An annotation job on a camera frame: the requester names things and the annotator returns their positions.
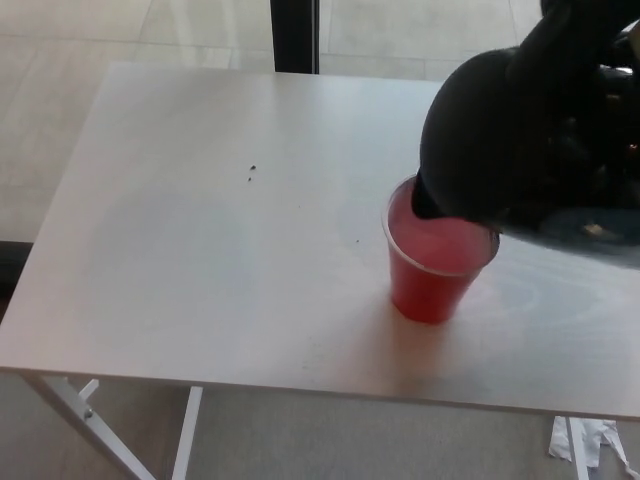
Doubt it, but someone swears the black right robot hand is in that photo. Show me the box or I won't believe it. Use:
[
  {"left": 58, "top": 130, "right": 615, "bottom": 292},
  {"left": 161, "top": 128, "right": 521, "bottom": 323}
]
[{"left": 592, "top": 29, "right": 640, "bottom": 171}]

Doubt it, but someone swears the black electric kettle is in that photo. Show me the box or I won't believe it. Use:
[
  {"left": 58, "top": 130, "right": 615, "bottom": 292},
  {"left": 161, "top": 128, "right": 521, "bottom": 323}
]
[{"left": 417, "top": 0, "right": 640, "bottom": 274}]

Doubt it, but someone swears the red plastic cup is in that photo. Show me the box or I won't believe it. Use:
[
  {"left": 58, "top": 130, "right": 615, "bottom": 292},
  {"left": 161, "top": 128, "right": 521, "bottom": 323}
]
[{"left": 380, "top": 174, "right": 501, "bottom": 325}]

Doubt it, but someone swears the white crumpled paper strip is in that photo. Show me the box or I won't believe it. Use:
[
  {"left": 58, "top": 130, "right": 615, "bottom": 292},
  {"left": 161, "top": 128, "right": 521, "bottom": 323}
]
[{"left": 548, "top": 417, "right": 631, "bottom": 474}]

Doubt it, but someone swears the white thin table leg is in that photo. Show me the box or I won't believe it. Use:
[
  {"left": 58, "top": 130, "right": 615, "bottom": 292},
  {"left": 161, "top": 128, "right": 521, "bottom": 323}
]
[{"left": 567, "top": 417, "right": 590, "bottom": 480}]

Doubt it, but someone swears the white straight table leg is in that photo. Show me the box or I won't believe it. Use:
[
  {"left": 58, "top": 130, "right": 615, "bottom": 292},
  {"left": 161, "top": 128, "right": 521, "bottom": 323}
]
[{"left": 172, "top": 385, "right": 205, "bottom": 480}]

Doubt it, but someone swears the white slanted table leg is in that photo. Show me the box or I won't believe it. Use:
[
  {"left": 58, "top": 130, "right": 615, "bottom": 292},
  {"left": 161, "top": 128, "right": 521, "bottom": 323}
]
[{"left": 19, "top": 373, "right": 146, "bottom": 480}]

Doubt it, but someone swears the black window frame post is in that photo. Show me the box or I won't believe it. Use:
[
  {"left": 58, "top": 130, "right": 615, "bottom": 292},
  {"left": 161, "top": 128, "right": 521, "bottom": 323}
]
[{"left": 269, "top": 0, "right": 321, "bottom": 75}]

